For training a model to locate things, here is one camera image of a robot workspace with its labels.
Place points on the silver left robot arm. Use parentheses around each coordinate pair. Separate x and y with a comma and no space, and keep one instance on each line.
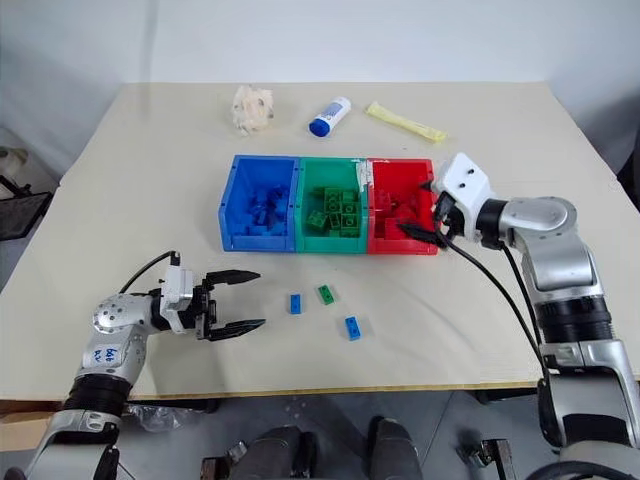
(116,320)

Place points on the green plastic bin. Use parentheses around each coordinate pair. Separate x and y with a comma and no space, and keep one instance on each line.
(330,244)

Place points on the white plastic container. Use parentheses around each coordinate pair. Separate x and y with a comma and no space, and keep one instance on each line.
(11,162)

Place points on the crumpled beige paper wad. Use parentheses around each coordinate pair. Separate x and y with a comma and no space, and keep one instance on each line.
(252,110)

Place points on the pile of green blocks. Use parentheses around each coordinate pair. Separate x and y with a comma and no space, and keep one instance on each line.
(337,212)

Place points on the dark rounded shape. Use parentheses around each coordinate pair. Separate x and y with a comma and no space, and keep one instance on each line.
(397,450)
(280,452)

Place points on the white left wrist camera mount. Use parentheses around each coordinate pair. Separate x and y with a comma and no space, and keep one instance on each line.
(178,290)

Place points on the clear plastic bag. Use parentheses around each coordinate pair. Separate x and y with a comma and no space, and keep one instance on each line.
(152,415)

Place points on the white tube with blue cap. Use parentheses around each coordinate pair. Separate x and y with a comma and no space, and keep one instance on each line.
(327,117)

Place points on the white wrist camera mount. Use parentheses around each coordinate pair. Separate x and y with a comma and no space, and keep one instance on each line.
(178,290)
(466,176)

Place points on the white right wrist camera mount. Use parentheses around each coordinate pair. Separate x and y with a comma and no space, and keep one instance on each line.
(466,176)

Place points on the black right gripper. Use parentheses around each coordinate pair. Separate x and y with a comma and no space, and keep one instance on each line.
(446,209)

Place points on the brown cardboard box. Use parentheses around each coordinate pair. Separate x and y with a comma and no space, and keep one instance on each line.
(22,425)

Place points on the long yellow sachet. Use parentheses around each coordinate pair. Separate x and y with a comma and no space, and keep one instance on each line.
(405,123)

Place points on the dark chair part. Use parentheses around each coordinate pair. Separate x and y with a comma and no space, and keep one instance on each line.
(631,170)

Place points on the metal foot bracket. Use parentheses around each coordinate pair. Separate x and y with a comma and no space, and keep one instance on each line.
(227,460)
(487,457)

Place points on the white tape strip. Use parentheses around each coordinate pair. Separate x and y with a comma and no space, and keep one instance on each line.
(362,175)

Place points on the small green building block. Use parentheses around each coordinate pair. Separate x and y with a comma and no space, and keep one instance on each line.
(326,294)

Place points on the red plastic bin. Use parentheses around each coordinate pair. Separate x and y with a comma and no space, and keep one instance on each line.
(395,247)

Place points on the small blue building block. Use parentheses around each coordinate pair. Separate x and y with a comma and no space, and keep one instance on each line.
(296,303)
(354,328)

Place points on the blue plastic bin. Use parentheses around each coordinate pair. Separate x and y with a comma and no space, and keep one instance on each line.
(235,200)

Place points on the pile of red blocks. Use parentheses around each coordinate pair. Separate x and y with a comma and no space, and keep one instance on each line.
(395,210)

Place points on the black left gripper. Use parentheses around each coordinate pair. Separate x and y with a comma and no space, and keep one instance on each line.
(207,310)

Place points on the black mesh basket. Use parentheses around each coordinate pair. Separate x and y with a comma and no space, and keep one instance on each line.
(22,215)

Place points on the pile of blue blocks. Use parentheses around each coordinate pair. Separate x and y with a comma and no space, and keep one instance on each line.
(267,210)

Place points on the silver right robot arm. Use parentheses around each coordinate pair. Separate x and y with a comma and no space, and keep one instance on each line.
(555,260)

